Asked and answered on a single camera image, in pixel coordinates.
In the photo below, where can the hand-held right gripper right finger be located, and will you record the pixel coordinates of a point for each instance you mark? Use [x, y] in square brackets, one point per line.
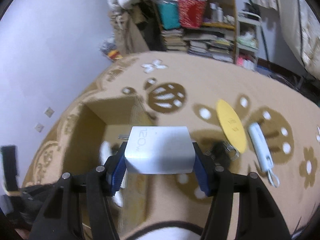
[201, 172]

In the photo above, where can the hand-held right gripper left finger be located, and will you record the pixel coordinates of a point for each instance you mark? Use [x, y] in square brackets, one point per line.
[117, 172]

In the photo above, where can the white wall charger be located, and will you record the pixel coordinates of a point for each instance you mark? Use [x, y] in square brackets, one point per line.
[160, 150]

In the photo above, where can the printed cardboard box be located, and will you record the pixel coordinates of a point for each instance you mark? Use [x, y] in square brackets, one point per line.
[87, 135]

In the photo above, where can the bunch of keys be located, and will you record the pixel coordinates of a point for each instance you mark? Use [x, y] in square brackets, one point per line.
[220, 152]

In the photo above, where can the yellow oval card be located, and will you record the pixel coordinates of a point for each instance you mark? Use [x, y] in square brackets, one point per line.
[230, 125]

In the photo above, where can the pale blue power bank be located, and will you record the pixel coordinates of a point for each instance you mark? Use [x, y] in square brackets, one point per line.
[260, 145]

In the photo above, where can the black bag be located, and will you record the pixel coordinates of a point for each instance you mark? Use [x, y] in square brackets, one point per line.
[27, 200]

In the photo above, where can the brown cardboard sheet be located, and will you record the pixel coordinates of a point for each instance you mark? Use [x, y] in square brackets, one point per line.
[137, 35]

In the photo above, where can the white metal rack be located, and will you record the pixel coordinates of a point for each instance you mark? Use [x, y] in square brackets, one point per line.
[247, 40]

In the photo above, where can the red woven bag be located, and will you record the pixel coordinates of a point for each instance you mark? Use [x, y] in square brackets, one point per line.
[192, 12]

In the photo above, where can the teal bag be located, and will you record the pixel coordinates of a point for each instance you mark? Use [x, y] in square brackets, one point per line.
[168, 12]

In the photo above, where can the wooden bookshelf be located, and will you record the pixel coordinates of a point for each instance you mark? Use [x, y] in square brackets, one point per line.
[232, 10]

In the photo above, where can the pale mattress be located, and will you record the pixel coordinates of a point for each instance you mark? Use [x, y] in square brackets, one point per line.
[307, 30]

